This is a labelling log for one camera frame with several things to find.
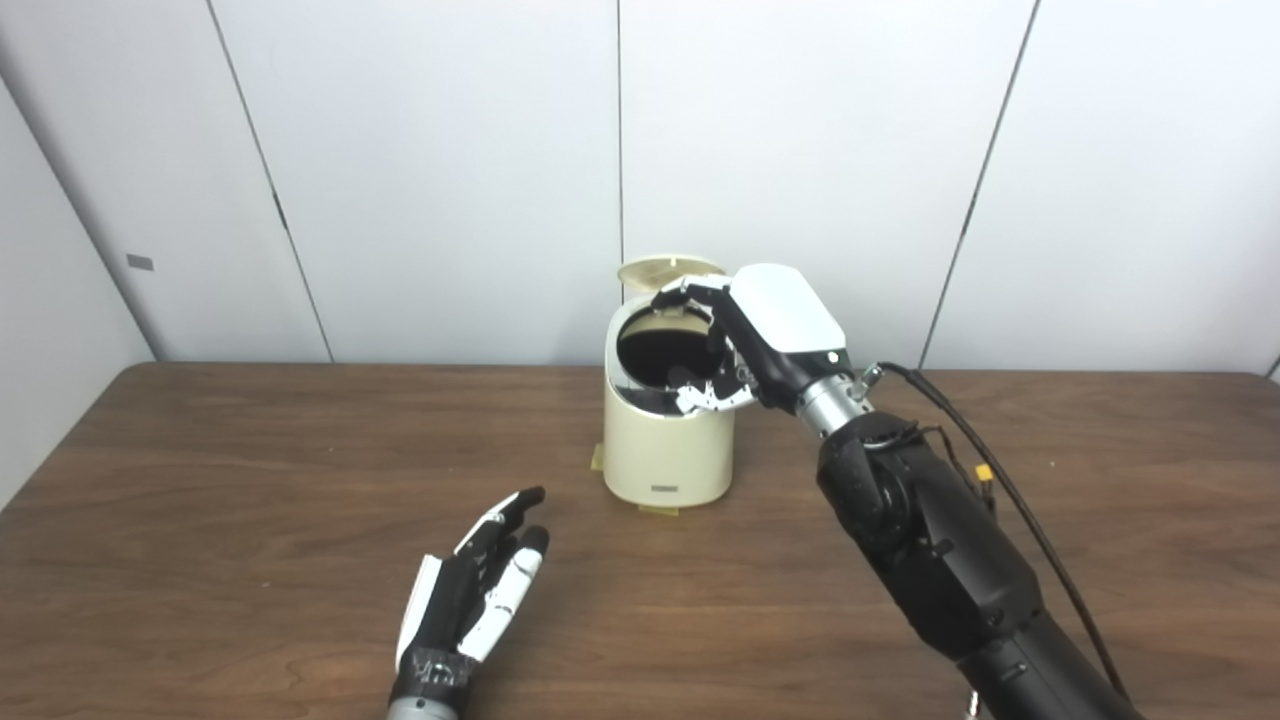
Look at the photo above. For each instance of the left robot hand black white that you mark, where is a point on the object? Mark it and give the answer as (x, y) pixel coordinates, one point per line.
(470, 590)

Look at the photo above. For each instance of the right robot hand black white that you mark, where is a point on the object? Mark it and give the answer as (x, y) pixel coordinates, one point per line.
(785, 320)

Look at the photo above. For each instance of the round cream bin lid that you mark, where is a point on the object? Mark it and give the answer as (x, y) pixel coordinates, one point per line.
(660, 272)

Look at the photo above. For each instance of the cream-colored bin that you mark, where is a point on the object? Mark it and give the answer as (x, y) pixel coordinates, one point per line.
(665, 450)

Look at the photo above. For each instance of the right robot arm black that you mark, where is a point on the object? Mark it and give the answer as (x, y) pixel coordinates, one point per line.
(940, 560)

